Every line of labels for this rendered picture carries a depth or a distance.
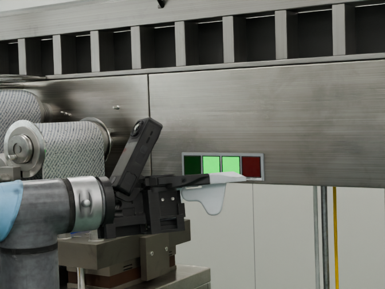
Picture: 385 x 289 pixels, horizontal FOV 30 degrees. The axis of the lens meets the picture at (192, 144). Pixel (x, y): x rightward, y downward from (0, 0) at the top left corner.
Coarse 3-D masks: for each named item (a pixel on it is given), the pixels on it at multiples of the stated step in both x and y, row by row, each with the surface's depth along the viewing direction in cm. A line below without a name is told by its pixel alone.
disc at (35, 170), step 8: (24, 120) 182; (32, 128) 181; (8, 136) 186; (40, 136) 180; (40, 144) 180; (40, 152) 180; (40, 160) 180; (40, 168) 180; (24, 176) 184; (32, 176) 182
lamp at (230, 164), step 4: (224, 160) 189; (228, 160) 188; (232, 160) 187; (236, 160) 187; (224, 164) 189; (228, 164) 188; (232, 164) 188; (236, 164) 187; (224, 168) 189; (228, 168) 188; (232, 168) 188; (236, 168) 187; (236, 172) 187
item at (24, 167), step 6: (12, 132) 185; (18, 132) 183; (24, 132) 182; (30, 132) 181; (102, 132) 201; (30, 138) 181; (36, 138) 180; (36, 144) 180; (36, 150) 180; (36, 156) 180; (12, 162) 185; (30, 162) 182; (36, 162) 181; (24, 168) 183; (30, 168) 182
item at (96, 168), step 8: (48, 168) 182; (56, 168) 184; (64, 168) 187; (72, 168) 189; (80, 168) 192; (88, 168) 195; (96, 168) 197; (48, 176) 182; (56, 176) 184; (64, 176) 187; (72, 176) 189; (80, 176) 192; (96, 176) 197
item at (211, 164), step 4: (204, 160) 192; (208, 160) 192; (212, 160) 191; (216, 160) 190; (204, 164) 192; (208, 164) 192; (212, 164) 191; (216, 164) 190; (204, 168) 192; (208, 168) 192; (212, 168) 191; (216, 168) 190; (204, 172) 192; (208, 172) 192; (212, 172) 191; (216, 172) 190
